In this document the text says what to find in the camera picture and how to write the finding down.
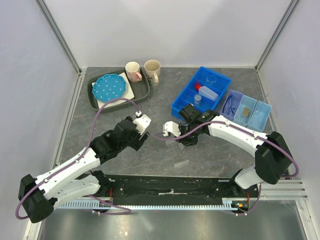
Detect clear test tube rack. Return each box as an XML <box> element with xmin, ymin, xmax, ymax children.
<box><xmin>165</xmin><ymin>140</ymin><xmax>190</xmax><ymax>168</ymax></box>

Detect small glass stoppered bottle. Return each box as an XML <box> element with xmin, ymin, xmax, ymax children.
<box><xmin>193</xmin><ymin>94</ymin><xmax>202</xmax><ymax>107</ymax></box>

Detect red cap wash bottle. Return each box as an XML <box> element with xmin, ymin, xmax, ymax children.
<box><xmin>195</xmin><ymin>83</ymin><xmax>219</xmax><ymax>102</ymax></box>

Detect blue safety glasses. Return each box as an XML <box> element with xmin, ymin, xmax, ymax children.
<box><xmin>222</xmin><ymin>95</ymin><xmax>236</xmax><ymax>116</ymax></box>

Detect clear glass beaker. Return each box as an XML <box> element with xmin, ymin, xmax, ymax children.
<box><xmin>206</xmin><ymin>74</ymin><xmax>218</xmax><ymax>87</ymax></box>

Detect tan bottle brush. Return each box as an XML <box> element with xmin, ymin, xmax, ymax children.
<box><xmin>242</xmin><ymin>107</ymin><xmax>250</xmax><ymax>118</ymax></box>

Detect clear glass pipette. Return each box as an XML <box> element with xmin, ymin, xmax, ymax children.
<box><xmin>250</xmin><ymin>109</ymin><xmax>265</xmax><ymax>127</ymax></box>

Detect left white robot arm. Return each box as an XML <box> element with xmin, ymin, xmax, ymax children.
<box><xmin>15</xmin><ymin>114</ymin><xmax>151</xmax><ymax>223</ymax></box>

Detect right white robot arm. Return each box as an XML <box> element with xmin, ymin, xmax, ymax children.
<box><xmin>178</xmin><ymin>113</ymin><xmax>293</xmax><ymax>197</ymax></box>

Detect blue compartment bin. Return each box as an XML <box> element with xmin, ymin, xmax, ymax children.
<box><xmin>171</xmin><ymin>66</ymin><xmax>232</xmax><ymax>120</ymax></box>

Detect grey serving tray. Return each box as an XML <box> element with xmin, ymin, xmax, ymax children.
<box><xmin>87</xmin><ymin>68</ymin><xmax>150</xmax><ymax>113</ymax></box>

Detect blue polka dot plate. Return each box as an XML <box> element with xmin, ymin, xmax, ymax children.
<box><xmin>92</xmin><ymin>73</ymin><xmax>127</xmax><ymax>103</ymax></box>

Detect pink mug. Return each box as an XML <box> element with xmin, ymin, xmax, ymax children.
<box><xmin>125</xmin><ymin>61</ymin><xmax>142</xmax><ymax>83</ymax></box>

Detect lavender divider box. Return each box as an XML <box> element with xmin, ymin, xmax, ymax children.
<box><xmin>220</xmin><ymin>90</ymin><xmax>272</xmax><ymax>132</ymax></box>

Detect beige floral mug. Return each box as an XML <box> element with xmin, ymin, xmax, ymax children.
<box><xmin>144</xmin><ymin>59</ymin><xmax>161</xmax><ymax>86</ymax></box>

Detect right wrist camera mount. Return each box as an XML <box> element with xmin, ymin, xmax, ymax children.
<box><xmin>162</xmin><ymin>103</ymin><xmax>208</xmax><ymax>138</ymax></box>

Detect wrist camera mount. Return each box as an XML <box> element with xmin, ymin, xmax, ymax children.
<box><xmin>162</xmin><ymin>103</ymin><xmax>208</xmax><ymax>138</ymax></box>
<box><xmin>133</xmin><ymin>111</ymin><xmax>152</xmax><ymax>136</ymax></box>

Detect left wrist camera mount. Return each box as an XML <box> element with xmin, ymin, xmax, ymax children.
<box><xmin>133</xmin><ymin>111</ymin><xmax>152</xmax><ymax>136</ymax></box>

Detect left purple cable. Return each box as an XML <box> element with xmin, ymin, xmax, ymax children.
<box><xmin>15</xmin><ymin>97</ymin><xmax>141</xmax><ymax>220</ymax></box>

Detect purple cable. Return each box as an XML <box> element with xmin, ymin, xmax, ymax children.
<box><xmin>15</xmin><ymin>97</ymin><xmax>141</xmax><ymax>220</ymax></box>
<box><xmin>154</xmin><ymin>121</ymin><xmax>300</xmax><ymax>217</ymax></box>

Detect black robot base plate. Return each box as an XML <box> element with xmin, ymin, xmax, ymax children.
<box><xmin>95</xmin><ymin>175</ymin><xmax>258</xmax><ymax>205</ymax></box>

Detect slotted cable duct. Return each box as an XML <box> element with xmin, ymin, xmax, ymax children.
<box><xmin>58</xmin><ymin>198</ymin><xmax>238</xmax><ymax>211</ymax></box>

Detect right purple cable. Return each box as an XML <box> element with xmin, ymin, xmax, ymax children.
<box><xmin>154</xmin><ymin>121</ymin><xmax>300</xmax><ymax>217</ymax></box>

